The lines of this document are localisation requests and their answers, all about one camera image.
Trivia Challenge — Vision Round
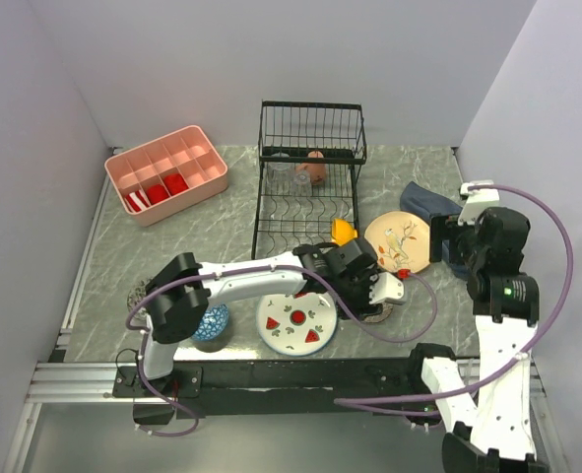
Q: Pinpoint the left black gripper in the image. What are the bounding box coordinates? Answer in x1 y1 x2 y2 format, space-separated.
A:
332 270 384 321

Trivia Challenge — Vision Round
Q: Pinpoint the orange bowl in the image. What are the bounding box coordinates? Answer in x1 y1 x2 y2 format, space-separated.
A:
331 218 358 246

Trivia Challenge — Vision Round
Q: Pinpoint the beige bird plate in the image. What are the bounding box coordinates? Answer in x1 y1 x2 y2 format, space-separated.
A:
363 211 430 273

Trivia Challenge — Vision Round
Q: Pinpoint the red patterned small bowl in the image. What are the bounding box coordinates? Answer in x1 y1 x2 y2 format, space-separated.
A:
357 303 394 324

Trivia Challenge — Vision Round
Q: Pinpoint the white watermelon plate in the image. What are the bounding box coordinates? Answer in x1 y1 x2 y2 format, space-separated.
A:
256 293 338 357

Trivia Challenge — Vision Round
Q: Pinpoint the pink coffee mug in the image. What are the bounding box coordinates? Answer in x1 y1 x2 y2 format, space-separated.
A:
295 162 327 185

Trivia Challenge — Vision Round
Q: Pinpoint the clear plastic cup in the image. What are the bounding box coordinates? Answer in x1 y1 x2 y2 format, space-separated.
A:
267 162 312 197

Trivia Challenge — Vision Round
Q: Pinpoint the blue triangle pattern bowl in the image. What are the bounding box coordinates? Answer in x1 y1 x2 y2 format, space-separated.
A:
192 304 229 342

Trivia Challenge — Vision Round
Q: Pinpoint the grey patterned bowl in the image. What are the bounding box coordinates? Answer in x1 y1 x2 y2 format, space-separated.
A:
126 278 150 310

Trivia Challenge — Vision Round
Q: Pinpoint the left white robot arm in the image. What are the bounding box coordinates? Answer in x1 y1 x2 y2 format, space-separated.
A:
133 238 402 396

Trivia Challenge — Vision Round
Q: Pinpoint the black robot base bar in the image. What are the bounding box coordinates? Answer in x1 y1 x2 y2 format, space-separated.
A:
111 356 469 427

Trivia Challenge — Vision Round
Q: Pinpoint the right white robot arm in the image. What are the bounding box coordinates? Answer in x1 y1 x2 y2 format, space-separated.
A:
406 207 550 472

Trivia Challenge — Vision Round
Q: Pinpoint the blue cloth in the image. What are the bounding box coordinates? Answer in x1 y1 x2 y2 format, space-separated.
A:
400 181 469 281

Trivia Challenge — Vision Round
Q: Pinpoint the red item in tray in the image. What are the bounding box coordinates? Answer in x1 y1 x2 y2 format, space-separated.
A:
163 172 189 196
145 184 170 205

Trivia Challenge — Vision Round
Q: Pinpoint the pink compartment tray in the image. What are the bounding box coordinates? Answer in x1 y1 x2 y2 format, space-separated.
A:
104 125 228 227

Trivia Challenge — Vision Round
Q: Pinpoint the red white striped item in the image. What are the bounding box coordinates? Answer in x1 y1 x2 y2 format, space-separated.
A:
124 190 150 213

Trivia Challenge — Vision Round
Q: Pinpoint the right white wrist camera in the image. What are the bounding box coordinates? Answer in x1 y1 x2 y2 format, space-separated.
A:
458 180 500 226

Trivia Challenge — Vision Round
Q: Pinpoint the black wire dish rack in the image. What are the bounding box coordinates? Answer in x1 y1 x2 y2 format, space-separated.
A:
251 101 367 259

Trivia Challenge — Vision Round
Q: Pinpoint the aluminium frame rail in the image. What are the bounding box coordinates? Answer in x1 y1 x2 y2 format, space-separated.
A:
25 359 547 404

